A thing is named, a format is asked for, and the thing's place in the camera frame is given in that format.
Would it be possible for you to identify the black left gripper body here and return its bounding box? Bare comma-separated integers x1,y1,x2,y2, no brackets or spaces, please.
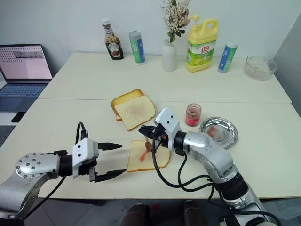
78,141,100,183

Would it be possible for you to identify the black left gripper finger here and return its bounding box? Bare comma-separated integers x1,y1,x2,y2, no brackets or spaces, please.
94,169,128,184
98,142,123,152

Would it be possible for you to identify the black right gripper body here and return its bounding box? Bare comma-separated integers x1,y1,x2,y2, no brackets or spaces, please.
151,123,169,148

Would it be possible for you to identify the metal spoon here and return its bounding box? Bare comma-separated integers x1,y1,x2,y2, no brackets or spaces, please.
144,137,153,153

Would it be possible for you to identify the glass jam jar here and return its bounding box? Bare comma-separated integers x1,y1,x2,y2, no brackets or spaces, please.
184,103,203,128

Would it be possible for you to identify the golden crust bread slice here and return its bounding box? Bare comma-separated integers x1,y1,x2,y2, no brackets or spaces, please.
111,88,144,116

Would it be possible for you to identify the round metal plate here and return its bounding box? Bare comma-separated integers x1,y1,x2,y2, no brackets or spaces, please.
199,116,238,150

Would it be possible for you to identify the white ceramic vase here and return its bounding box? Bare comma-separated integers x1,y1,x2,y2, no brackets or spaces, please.
161,39,178,73

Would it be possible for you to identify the blue green cylindrical tube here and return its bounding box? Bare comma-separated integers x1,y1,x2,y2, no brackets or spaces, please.
217,41,239,74
128,31,146,66

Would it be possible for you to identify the ketchup bottle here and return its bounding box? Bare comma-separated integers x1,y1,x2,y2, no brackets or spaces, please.
101,18,125,61

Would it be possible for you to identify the black flat phone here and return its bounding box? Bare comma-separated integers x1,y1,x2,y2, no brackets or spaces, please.
11,112,26,123

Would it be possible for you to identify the dark grey mesh panel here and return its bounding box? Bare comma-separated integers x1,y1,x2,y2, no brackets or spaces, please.
0,125,16,147

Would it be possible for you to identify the yellow detergent pump bottle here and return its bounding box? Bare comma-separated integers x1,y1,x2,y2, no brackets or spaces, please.
185,15,219,73

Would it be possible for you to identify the dried flower bouquet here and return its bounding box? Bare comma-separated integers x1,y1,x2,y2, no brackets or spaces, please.
160,0,191,44

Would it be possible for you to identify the open laptop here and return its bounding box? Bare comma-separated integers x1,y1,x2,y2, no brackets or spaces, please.
0,43,54,113

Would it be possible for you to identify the clear glass bowl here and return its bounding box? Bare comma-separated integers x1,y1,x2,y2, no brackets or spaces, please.
244,56,278,81

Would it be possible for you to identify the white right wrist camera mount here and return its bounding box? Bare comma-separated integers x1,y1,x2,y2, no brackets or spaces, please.
153,107,182,152

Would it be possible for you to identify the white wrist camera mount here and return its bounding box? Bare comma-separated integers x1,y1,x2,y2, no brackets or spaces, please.
71,138,99,180
153,107,182,152

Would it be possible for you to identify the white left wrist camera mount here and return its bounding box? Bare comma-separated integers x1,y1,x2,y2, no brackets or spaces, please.
71,138,99,180

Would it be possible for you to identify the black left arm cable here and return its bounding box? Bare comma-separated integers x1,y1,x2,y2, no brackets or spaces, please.
21,121,89,222

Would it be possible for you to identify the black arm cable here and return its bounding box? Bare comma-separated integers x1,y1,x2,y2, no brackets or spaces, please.
21,121,89,222
151,137,222,203

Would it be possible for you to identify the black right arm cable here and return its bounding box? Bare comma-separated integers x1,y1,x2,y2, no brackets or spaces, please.
151,137,222,203

